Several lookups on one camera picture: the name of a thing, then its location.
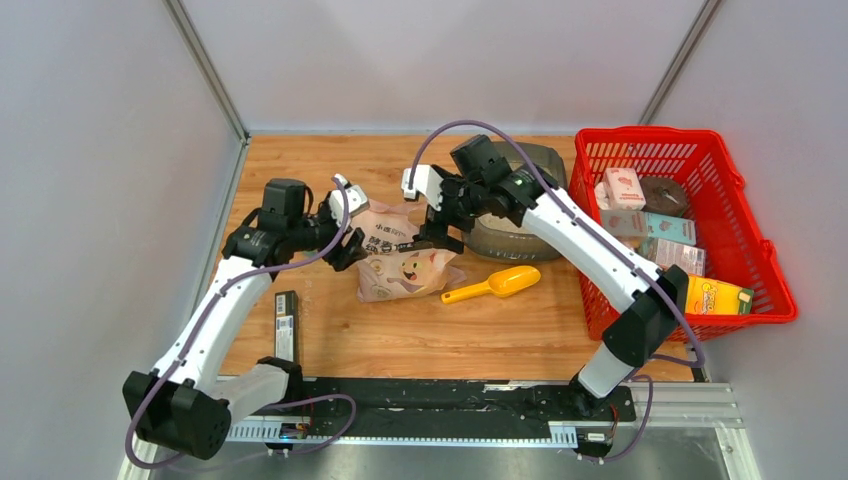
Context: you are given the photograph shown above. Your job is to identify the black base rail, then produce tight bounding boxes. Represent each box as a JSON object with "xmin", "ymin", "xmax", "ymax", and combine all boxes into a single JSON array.
[{"xmin": 238, "ymin": 376, "xmax": 637, "ymax": 458}]

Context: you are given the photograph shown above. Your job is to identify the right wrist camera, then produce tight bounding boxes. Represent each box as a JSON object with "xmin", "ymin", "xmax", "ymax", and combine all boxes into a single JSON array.
[{"xmin": 401, "ymin": 165, "xmax": 444, "ymax": 211}]

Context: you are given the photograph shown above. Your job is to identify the yellow plastic scoop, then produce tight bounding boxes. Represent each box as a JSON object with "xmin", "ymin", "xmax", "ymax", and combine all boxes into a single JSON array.
[{"xmin": 441, "ymin": 265, "xmax": 541, "ymax": 304}]

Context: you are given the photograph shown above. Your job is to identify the yellow sponge pack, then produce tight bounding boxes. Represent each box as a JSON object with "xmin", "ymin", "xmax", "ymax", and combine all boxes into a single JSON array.
[{"xmin": 685, "ymin": 275, "xmax": 754, "ymax": 315}]

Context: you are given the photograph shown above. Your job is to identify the white patterned box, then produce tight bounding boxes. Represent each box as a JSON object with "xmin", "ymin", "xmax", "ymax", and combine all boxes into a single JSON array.
[{"xmin": 637, "ymin": 238, "xmax": 706, "ymax": 276}]

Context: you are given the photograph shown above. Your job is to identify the pink cat litter bag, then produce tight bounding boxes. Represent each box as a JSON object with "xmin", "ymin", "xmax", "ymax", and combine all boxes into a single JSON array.
[{"xmin": 352, "ymin": 200, "xmax": 466, "ymax": 303}]

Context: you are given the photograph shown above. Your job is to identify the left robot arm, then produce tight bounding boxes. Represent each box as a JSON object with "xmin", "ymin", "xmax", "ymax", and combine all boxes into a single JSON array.
[{"xmin": 122, "ymin": 174, "xmax": 369, "ymax": 469}]

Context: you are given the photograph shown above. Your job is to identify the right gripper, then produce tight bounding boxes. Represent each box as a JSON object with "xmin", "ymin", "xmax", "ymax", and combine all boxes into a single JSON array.
[{"xmin": 419, "ymin": 167, "xmax": 488, "ymax": 254}]

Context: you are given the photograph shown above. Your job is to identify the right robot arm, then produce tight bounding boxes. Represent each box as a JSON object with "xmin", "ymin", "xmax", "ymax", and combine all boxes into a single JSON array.
[{"xmin": 401, "ymin": 135, "xmax": 688, "ymax": 419}]

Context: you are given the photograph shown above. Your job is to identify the brown round container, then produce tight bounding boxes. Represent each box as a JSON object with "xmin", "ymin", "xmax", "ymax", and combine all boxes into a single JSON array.
[{"xmin": 640, "ymin": 176, "xmax": 689, "ymax": 217}]

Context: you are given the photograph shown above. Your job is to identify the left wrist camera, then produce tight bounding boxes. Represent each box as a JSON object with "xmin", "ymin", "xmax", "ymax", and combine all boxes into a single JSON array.
[{"xmin": 327, "ymin": 174, "xmax": 370, "ymax": 227}]

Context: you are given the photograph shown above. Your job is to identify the grey litter box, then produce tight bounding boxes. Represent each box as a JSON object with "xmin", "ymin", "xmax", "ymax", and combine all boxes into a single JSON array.
[{"xmin": 462, "ymin": 142, "xmax": 567, "ymax": 264}]

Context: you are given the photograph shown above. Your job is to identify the black flat box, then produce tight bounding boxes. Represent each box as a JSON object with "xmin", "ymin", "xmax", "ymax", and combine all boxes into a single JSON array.
[{"xmin": 274, "ymin": 290, "xmax": 299, "ymax": 363}]

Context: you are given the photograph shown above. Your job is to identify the teal pink box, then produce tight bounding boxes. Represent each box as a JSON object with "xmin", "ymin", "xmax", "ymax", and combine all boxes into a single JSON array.
[{"xmin": 600, "ymin": 210, "xmax": 697, "ymax": 246}]

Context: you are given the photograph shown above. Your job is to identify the pink white carton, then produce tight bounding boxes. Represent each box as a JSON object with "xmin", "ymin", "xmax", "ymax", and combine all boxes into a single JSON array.
[{"xmin": 594, "ymin": 167, "xmax": 647, "ymax": 210}]

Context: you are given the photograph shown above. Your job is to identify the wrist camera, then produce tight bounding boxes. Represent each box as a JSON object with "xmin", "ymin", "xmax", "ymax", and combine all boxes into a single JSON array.
[
  {"xmin": 401, "ymin": 165, "xmax": 444, "ymax": 211},
  {"xmin": 327, "ymin": 174, "xmax": 370, "ymax": 227}
]

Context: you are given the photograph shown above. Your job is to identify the red plastic basket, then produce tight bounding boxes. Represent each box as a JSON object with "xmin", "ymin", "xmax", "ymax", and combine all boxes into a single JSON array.
[{"xmin": 568, "ymin": 126, "xmax": 798, "ymax": 341}]

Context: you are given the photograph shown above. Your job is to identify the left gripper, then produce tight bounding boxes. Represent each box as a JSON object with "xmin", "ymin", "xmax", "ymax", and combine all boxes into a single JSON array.
[{"xmin": 288, "ymin": 191, "xmax": 368, "ymax": 272}]

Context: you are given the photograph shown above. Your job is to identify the black bag clip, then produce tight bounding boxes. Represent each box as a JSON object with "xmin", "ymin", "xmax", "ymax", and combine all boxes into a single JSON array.
[{"xmin": 396, "ymin": 240, "xmax": 434, "ymax": 253}]

